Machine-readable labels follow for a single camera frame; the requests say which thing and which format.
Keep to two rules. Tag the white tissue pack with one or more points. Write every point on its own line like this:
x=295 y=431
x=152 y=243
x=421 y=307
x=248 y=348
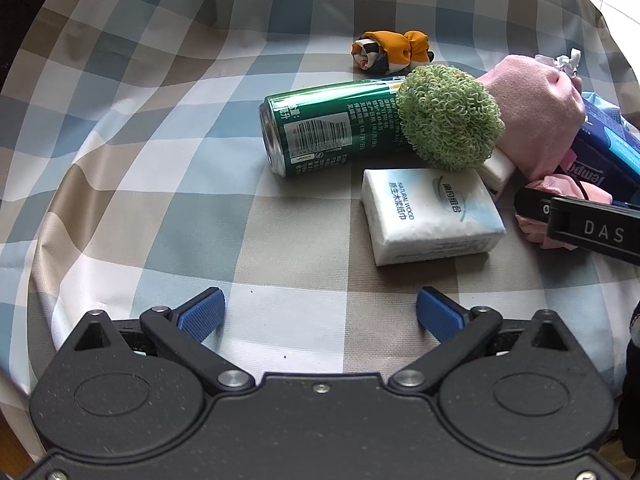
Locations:
x=425 y=215

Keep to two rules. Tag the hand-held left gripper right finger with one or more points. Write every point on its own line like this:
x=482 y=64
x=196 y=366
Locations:
x=440 y=312

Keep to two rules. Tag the pink cloth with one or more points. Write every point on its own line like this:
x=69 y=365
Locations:
x=570 y=185

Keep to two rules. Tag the checked tablecloth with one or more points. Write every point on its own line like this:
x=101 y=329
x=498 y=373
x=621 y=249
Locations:
x=200 y=160

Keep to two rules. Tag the dark cloth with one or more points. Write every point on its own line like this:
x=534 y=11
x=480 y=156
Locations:
x=631 y=385

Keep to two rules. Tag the blue tissue box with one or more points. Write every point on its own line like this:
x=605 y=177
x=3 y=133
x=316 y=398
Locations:
x=610 y=140

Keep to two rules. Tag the white lace ribbon piece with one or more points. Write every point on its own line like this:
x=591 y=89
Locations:
x=565 y=62

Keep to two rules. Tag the orange patterned scrunchie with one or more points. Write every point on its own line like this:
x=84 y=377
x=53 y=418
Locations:
x=390 y=42

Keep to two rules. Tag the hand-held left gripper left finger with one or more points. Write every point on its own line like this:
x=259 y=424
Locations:
x=202 y=312

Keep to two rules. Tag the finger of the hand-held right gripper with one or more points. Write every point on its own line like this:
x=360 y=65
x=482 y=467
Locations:
x=530 y=205

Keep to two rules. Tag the pink velvet pouch with bow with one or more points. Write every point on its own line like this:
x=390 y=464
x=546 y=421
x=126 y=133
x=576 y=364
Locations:
x=535 y=105

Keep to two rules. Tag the green drink can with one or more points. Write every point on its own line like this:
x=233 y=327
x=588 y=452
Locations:
x=325 y=130

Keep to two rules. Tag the green loop scrubber ball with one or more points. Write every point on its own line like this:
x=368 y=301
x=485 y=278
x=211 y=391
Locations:
x=445 y=115

